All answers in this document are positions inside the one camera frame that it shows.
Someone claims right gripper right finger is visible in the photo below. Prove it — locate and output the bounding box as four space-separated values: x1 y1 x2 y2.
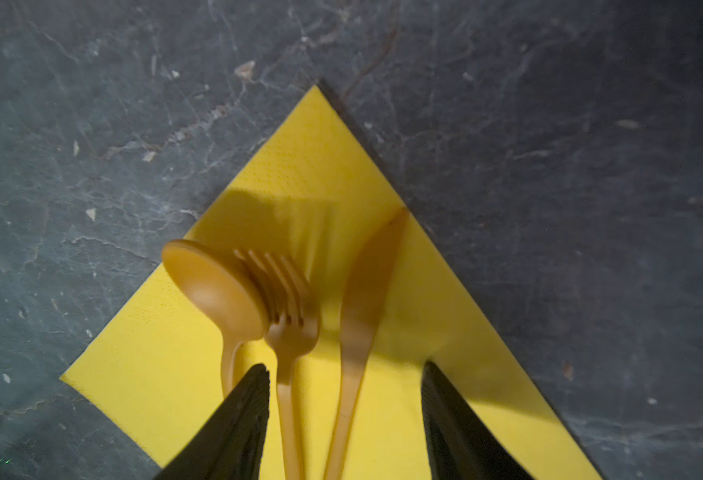
421 361 533 480

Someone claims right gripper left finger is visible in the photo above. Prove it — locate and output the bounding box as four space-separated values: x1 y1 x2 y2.
157 364 271 480

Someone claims orange plastic fork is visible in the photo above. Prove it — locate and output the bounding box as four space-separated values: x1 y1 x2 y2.
235 249 322 479

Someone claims orange plastic spoon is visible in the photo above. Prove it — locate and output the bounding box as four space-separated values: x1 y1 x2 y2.
162 239 270 396

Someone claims orange plastic knife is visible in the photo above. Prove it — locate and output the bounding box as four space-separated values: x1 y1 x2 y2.
324 207 409 479

